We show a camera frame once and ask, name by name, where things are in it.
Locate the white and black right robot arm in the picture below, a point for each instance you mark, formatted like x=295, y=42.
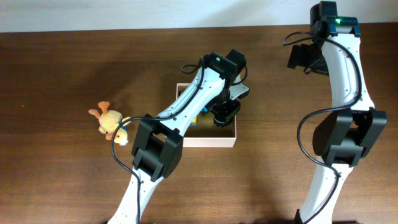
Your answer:
x=352, y=124

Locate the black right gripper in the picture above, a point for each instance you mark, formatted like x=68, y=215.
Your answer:
x=297, y=56

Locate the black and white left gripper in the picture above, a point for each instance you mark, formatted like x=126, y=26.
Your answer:
x=229, y=113

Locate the yellow plush duck toy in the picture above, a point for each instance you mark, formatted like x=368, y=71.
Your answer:
x=109, y=120

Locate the yellow and grey toy truck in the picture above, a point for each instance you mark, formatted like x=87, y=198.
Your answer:
x=194, y=122

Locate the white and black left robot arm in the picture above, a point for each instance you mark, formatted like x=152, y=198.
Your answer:
x=158, y=145

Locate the small black round cap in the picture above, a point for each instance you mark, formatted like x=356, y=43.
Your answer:
x=219, y=123

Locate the pink open cardboard box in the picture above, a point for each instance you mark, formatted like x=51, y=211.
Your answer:
x=207, y=134

